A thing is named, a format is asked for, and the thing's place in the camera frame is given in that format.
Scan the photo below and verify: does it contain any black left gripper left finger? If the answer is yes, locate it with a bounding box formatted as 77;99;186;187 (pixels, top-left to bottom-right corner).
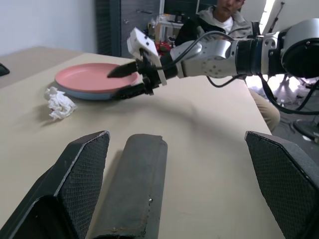
0;130;111;239

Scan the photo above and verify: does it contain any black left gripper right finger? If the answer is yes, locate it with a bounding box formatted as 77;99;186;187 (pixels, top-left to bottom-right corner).
245;130;319;239

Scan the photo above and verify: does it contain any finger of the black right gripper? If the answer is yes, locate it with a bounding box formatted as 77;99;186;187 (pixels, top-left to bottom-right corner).
112;83;147;101
107;62;139;79

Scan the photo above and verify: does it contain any pink plate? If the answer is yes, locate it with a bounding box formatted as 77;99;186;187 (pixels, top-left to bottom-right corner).
54;63;139;94

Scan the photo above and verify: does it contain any grey glasses case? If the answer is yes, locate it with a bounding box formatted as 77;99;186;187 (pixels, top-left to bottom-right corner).
87;133;168;239

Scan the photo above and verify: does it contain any dark metal cabinet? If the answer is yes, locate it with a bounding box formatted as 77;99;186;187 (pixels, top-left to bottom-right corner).
96;0;165;59

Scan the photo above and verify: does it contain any blue plate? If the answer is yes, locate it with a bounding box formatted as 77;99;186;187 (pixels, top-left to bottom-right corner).
57;83;118;101

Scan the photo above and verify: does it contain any black round stand base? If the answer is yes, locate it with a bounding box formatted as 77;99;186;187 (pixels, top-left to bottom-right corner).
293;119;319;144

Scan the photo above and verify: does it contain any crumpled white tissue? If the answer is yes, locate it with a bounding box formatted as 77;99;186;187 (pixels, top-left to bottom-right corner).
44;87;78;122

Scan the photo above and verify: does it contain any seated person in grey jacket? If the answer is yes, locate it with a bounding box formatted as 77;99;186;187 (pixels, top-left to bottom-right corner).
174;0;281;132

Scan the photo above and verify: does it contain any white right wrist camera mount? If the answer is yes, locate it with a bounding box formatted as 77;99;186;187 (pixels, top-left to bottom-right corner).
126;27;167;87

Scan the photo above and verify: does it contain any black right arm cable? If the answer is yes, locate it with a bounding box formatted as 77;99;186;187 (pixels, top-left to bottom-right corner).
159;31;252;72

